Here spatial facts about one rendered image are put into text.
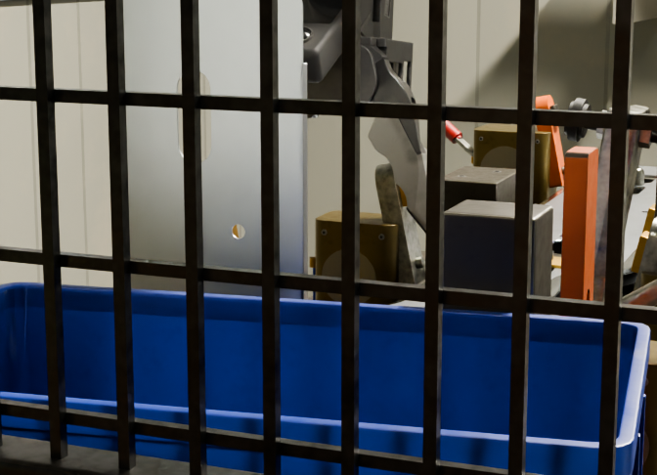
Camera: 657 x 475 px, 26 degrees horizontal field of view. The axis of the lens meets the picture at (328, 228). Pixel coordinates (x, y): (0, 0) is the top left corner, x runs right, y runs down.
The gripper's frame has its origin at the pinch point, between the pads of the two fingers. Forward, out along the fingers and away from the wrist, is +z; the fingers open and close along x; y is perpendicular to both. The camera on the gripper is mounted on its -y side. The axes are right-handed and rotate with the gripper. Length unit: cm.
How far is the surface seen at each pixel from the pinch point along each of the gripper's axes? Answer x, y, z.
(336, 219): 14.7, 39.2, 3.1
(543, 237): -23.2, -31.3, -3.7
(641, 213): -9, 79, 3
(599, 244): -20.2, -1.9, -0.6
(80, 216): 156, 218, 25
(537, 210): -22.8, -31.1, -4.9
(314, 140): 139, 333, 7
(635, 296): -22.5, -0.5, 2.8
